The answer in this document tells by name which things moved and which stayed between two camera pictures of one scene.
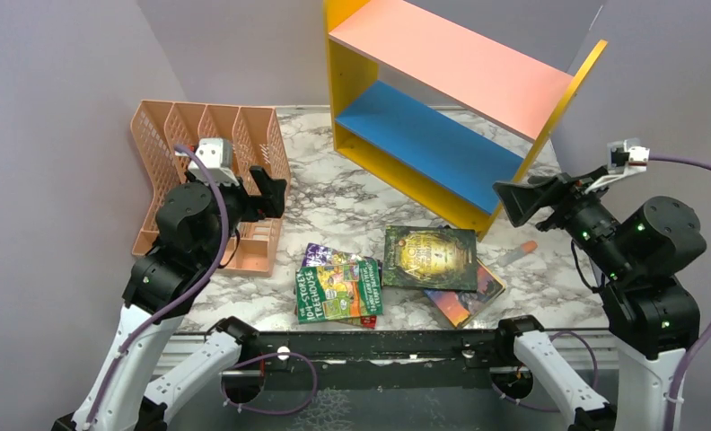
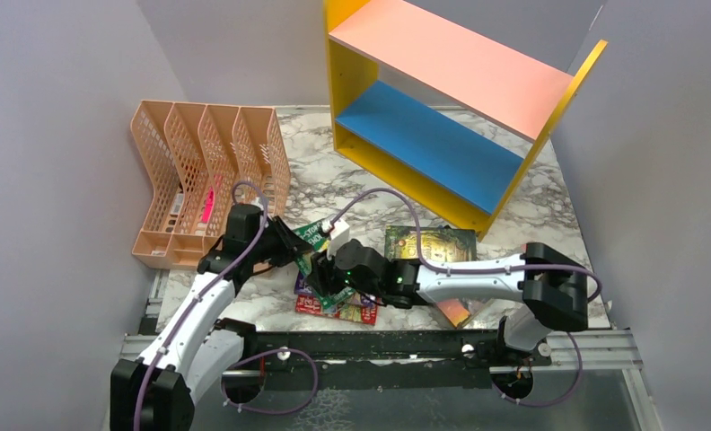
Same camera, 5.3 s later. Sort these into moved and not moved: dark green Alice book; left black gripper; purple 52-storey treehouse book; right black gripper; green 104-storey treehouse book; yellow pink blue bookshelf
Moved: green 104-storey treehouse book; left black gripper; purple 52-storey treehouse book; right black gripper
Not moved: dark green Alice book; yellow pink blue bookshelf
